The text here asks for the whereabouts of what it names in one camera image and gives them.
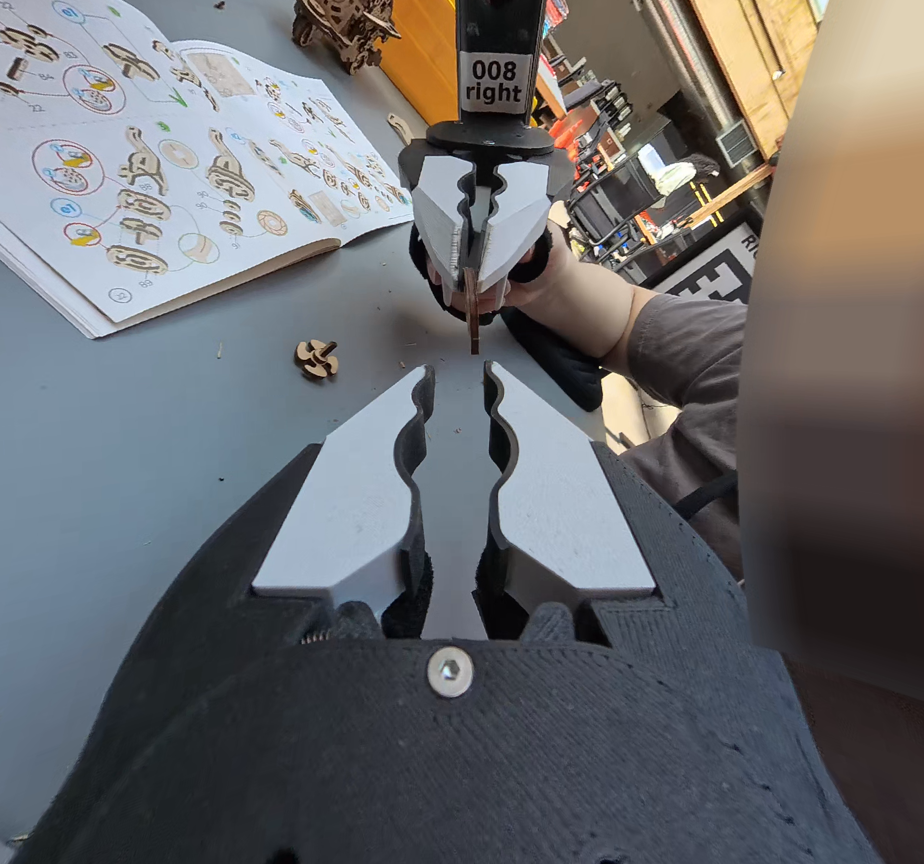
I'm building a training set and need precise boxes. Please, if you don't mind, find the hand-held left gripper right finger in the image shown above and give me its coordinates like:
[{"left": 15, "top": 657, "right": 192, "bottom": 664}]
[{"left": 484, "top": 361, "right": 658, "bottom": 617}]

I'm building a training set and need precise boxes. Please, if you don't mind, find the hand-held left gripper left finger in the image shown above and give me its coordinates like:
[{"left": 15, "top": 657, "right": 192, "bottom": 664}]
[{"left": 251, "top": 365, "right": 437, "bottom": 617}]

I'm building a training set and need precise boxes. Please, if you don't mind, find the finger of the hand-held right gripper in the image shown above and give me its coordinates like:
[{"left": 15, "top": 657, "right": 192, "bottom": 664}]
[
  {"left": 411, "top": 157, "right": 479, "bottom": 307},
  {"left": 476, "top": 159, "right": 555, "bottom": 309}
]

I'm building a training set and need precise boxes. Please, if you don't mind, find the wooden ring disc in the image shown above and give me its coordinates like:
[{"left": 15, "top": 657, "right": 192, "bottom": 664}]
[{"left": 464, "top": 268, "right": 482, "bottom": 357}]

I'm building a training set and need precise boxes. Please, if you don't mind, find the wooden hub with axle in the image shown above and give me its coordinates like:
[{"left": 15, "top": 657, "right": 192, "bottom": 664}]
[{"left": 295, "top": 339, "right": 341, "bottom": 380}]

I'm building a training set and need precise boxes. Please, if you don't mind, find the wooden model assembly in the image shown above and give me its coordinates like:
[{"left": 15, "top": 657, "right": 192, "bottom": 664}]
[{"left": 286, "top": 0, "right": 406, "bottom": 77}]

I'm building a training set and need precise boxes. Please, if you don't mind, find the person's right hand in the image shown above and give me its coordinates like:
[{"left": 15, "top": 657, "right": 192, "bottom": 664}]
[{"left": 426, "top": 202, "right": 580, "bottom": 325}]

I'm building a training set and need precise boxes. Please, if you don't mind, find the yellow plastic bin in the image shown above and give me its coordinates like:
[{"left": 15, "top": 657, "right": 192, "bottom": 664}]
[{"left": 368, "top": 0, "right": 539, "bottom": 130}]

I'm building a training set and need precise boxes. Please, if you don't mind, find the person's torso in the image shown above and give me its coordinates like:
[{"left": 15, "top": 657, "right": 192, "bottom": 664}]
[{"left": 619, "top": 402, "right": 748, "bottom": 584}]

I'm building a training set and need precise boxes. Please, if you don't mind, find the black white marker board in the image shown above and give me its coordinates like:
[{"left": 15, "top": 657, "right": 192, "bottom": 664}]
[{"left": 641, "top": 220, "right": 759, "bottom": 305}]

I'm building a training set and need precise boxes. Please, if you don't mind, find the instruction booklet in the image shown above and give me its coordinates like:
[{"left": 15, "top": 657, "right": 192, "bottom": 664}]
[{"left": 0, "top": 0, "right": 417, "bottom": 340}]

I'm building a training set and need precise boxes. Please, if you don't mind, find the black shoulder strap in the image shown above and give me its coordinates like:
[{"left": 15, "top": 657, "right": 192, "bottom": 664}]
[{"left": 675, "top": 470, "right": 742, "bottom": 521}]

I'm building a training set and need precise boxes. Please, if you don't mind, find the wall air vent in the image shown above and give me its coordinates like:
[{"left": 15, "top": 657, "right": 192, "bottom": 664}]
[{"left": 715, "top": 121, "right": 757, "bottom": 166}]

